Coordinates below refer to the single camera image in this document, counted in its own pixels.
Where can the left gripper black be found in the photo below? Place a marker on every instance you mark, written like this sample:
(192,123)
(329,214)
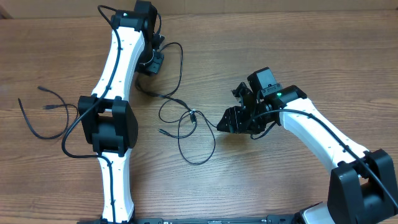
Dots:
(155,66)

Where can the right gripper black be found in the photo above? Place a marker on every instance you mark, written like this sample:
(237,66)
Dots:
(234,117)

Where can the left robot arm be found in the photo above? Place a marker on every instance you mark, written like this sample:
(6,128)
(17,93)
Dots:
(108,121)

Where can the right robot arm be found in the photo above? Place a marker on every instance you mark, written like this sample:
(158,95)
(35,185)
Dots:
(363,185)

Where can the cardboard wall panel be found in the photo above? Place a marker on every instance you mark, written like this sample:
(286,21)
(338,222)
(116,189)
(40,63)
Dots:
(30,9)

